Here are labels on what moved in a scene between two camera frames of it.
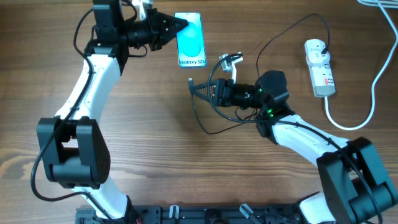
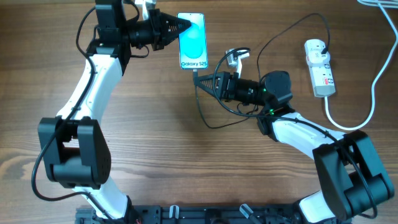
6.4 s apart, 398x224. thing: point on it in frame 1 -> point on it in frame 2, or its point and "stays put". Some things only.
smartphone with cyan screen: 191,42 stays put
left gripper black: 160,35 stays put
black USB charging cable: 191,81 -> 324,51
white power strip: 322,76 stays put
